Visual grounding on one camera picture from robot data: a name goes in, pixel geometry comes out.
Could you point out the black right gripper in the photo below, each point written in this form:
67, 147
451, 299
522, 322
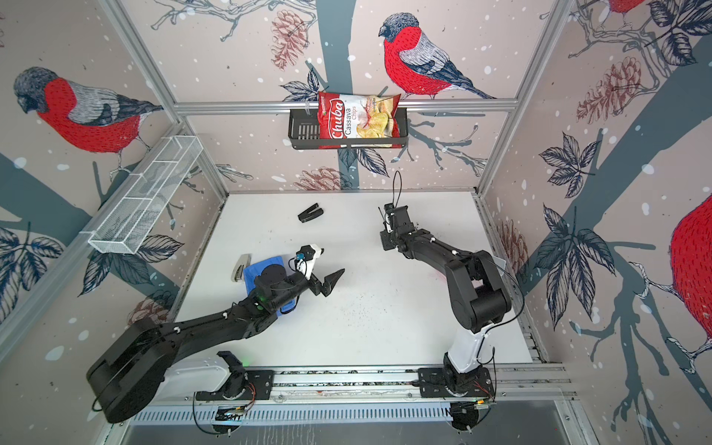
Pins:
385, 241

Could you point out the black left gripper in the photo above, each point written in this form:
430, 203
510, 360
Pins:
327, 283

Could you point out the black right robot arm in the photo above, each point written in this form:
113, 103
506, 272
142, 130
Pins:
477, 295

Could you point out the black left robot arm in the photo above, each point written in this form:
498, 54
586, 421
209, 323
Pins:
126, 378

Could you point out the black stapler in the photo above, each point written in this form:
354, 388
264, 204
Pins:
311, 213

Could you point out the beige stapler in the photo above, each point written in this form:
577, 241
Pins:
242, 264

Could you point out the red cassava chips bag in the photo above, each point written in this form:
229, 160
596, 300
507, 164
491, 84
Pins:
358, 117

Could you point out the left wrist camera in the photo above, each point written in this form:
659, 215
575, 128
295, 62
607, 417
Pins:
306, 257

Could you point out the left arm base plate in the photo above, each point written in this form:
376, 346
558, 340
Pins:
247, 386

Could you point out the black wall basket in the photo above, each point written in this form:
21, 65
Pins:
304, 133

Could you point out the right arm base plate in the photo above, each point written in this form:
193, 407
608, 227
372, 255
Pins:
436, 383

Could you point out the aluminium front rail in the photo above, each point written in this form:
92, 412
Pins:
324, 384

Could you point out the white wire mesh shelf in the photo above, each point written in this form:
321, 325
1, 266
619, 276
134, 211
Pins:
150, 189

